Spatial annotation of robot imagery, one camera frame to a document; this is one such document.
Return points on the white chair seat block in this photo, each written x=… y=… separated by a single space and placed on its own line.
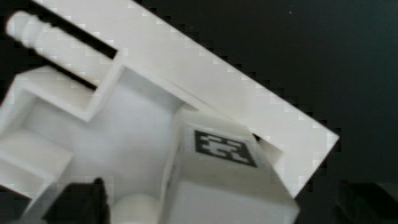
x=86 y=128

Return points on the white chair leg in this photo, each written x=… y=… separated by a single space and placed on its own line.
x=221 y=187

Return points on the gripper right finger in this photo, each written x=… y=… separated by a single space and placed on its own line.
x=367 y=203

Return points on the white U-shaped fence frame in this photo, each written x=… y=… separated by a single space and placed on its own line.
x=166 y=56

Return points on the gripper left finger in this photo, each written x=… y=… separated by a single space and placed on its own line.
x=81 y=206

